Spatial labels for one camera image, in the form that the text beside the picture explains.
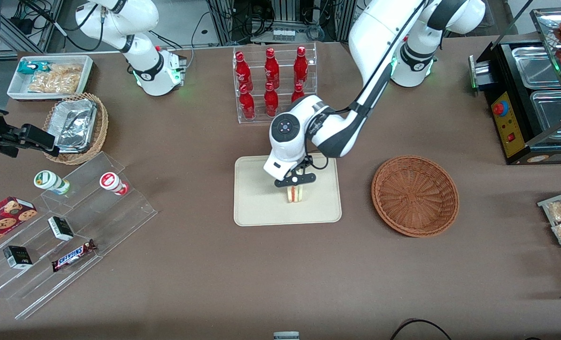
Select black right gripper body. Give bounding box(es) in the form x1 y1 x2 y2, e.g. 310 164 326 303
0 100 24 159

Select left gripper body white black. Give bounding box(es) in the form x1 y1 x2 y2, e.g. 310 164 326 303
263 150 317 188

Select triangular sandwich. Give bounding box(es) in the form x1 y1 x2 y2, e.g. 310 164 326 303
286 170 305 204

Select beige rectangular tray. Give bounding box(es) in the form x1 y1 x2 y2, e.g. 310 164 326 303
234 153 342 227

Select light wicker basket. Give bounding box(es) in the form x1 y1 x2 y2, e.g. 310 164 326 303
43 93 109 165

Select brown round wicker basket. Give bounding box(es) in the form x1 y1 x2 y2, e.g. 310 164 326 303
371 155 460 238

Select tray of packaged snacks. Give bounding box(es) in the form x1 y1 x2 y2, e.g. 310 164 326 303
537 188 561 289

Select stacked aluminium foil containers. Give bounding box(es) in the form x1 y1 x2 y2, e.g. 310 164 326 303
54 99 98 153

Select green lid yogurt cup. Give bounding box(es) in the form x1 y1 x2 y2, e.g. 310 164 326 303
34 170 71 196

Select clear acrylic bottle rack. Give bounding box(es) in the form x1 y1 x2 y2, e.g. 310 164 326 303
233 42 318 124

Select white plastic bin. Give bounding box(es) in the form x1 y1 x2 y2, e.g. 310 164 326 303
7 55 94 102

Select clear bag of chips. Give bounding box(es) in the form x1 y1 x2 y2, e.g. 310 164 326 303
27 64 84 94

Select teal snack packet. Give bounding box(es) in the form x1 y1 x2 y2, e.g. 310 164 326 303
17 61 52 77

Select red cookie box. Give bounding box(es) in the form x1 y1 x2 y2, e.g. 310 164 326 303
0 196 38 252

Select red lid yogurt cup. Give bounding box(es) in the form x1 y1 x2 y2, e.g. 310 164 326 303
99 172 130 196

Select small black white box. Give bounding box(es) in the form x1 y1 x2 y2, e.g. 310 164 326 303
3 245 34 270
48 216 75 242

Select clear acrylic stepped display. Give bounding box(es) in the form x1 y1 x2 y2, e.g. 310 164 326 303
0 151 158 320

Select snickers chocolate bar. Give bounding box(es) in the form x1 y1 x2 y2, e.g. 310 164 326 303
51 239 97 273

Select black food warmer machine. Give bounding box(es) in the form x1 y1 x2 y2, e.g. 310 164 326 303
468 7 561 165

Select steel warmer pan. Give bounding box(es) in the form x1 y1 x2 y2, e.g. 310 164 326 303
529 89 561 143
511 45 561 90

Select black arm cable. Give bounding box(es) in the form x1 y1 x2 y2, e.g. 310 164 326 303
303 0 427 170

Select black cable loop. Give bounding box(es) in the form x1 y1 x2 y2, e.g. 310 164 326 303
390 319 453 340

